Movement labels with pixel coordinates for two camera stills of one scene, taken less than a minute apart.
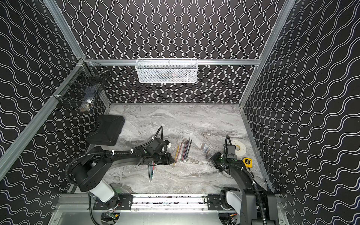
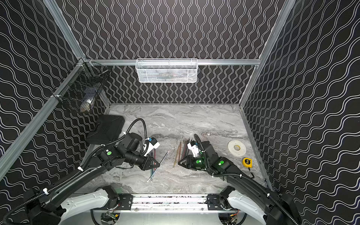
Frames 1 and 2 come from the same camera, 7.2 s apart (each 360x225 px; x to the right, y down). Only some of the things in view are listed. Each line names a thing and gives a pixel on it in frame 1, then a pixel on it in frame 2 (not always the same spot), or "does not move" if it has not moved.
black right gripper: x=214 y=158 → x=189 y=162
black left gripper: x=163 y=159 → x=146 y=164
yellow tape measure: x=248 y=162 does not move
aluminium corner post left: x=66 y=29 does not move
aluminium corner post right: x=287 y=7 does not move
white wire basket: x=166 y=70 does not move
